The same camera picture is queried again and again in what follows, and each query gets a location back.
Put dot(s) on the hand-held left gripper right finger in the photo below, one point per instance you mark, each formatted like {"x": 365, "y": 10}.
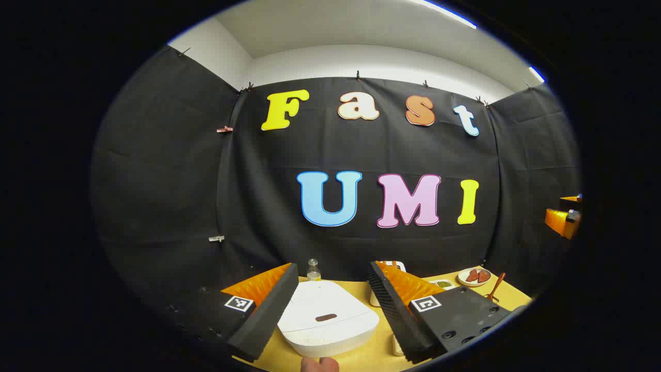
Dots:
{"x": 397, "y": 315}

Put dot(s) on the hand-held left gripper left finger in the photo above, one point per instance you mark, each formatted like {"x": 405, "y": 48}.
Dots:
{"x": 263, "y": 315}

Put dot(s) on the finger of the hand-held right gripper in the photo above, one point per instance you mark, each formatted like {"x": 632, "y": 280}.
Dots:
{"x": 560, "y": 221}
{"x": 572, "y": 200}

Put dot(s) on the clear box of rice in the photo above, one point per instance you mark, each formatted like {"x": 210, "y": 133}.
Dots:
{"x": 398, "y": 347}

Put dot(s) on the white rice cooker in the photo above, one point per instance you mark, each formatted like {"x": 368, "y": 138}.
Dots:
{"x": 325, "y": 305}

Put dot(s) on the brown wooden spoon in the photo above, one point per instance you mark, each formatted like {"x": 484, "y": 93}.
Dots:
{"x": 497, "y": 287}

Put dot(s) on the white toaster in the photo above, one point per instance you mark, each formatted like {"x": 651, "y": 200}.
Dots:
{"x": 373, "y": 298}

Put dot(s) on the white divided dish with beans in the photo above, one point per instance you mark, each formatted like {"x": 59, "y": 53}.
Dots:
{"x": 443, "y": 283}

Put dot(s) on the small glass bottle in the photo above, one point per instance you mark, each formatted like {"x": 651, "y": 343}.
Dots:
{"x": 313, "y": 271}

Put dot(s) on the white round plate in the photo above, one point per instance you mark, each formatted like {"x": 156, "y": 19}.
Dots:
{"x": 474, "y": 282}

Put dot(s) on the red meat piece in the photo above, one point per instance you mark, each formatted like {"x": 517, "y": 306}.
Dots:
{"x": 484, "y": 276}
{"x": 472, "y": 276}

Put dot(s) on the ceiling light strip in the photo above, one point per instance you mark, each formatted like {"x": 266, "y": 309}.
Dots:
{"x": 446, "y": 14}
{"x": 537, "y": 74}

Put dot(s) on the red cloth clip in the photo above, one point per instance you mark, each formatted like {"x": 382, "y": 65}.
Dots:
{"x": 224, "y": 129}

